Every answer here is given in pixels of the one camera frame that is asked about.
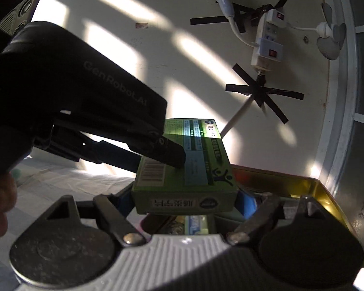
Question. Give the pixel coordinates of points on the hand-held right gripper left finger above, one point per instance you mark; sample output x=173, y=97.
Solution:
x=109, y=216

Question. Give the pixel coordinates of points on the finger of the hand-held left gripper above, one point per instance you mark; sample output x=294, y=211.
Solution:
x=170, y=154
x=109, y=153

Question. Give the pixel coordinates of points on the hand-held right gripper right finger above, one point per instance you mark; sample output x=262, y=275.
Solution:
x=246, y=205

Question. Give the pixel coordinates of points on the green medicine box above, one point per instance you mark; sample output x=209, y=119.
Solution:
x=197, y=163

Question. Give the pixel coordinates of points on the gold tin box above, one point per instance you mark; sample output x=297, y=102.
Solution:
x=327, y=206

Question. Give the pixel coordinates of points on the person's left hand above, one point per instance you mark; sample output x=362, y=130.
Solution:
x=0, y=206

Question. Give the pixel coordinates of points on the black tape cross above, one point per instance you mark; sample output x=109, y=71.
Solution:
x=261, y=94

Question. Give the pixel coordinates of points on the white power strip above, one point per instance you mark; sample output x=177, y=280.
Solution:
x=268, y=42

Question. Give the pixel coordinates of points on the black tape strips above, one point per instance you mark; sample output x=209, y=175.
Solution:
x=239, y=15

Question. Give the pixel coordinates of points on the small white fan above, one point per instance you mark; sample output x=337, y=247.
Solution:
x=332, y=36

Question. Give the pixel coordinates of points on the small brown wall sticker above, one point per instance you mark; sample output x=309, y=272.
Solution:
x=141, y=25

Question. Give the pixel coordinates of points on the white window frame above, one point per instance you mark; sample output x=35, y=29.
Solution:
x=352, y=97

